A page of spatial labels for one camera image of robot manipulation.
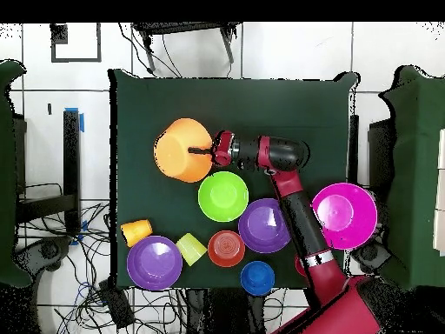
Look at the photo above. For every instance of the grey base with black knob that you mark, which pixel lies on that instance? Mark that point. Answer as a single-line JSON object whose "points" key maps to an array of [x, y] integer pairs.
{"points": [[50, 251], [368, 255]]}

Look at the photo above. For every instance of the black square frame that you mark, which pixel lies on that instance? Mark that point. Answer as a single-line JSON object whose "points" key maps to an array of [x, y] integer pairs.
{"points": [[59, 34]]}

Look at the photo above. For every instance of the black power brick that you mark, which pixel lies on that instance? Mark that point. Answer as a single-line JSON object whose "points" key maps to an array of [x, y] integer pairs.
{"points": [[116, 304]]}

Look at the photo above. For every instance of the yellow-green cup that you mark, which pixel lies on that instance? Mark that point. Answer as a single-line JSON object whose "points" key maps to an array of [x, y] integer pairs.
{"points": [[191, 248]]}

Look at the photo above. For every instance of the orange cup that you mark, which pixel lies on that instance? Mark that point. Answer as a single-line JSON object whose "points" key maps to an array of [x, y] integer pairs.
{"points": [[136, 231]]}

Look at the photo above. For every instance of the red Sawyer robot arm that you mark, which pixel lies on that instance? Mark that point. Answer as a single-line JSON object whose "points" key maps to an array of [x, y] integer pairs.
{"points": [[295, 153]]}

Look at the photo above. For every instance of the black stand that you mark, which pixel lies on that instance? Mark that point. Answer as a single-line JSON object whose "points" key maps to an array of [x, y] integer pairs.
{"points": [[71, 156], [354, 149]]}

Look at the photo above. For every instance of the black camera tripod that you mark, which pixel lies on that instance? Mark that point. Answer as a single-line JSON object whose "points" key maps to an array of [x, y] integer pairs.
{"points": [[184, 27]]}

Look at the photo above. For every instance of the neighbouring green cloth table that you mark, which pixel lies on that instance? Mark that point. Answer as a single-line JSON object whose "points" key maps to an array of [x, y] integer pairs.
{"points": [[7, 174], [417, 174]]}

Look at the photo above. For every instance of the small blue bowl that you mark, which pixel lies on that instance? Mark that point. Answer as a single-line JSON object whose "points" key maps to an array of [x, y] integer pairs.
{"points": [[257, 278]]}

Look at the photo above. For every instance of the purple bowl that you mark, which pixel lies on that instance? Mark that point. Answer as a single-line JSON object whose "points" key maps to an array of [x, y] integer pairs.
{"points": [[259, 226], [154, 262]]}

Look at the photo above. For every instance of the dark green tablecloth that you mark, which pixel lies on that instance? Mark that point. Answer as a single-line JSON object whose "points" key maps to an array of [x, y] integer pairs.
{"points": [[243, 104]]}

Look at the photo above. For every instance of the large orange bowl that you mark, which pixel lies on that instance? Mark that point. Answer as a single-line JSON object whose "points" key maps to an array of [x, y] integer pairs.
{"points": [[174, 167]]}

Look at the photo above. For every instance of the small red-orange bowl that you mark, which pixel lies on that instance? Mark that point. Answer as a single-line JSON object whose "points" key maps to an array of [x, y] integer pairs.
{"points": [[226, 248]]}

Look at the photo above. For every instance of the large pink bowl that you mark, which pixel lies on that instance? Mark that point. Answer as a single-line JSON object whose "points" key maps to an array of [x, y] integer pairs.
{"points": [[347, 215]]}

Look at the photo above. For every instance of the red cup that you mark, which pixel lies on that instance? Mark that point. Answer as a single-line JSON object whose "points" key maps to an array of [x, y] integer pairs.
{"points": [[299, 266]]}

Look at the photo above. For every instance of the green bowl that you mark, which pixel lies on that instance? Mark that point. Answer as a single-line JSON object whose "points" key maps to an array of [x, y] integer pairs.
{"points": [[223, 196]]}

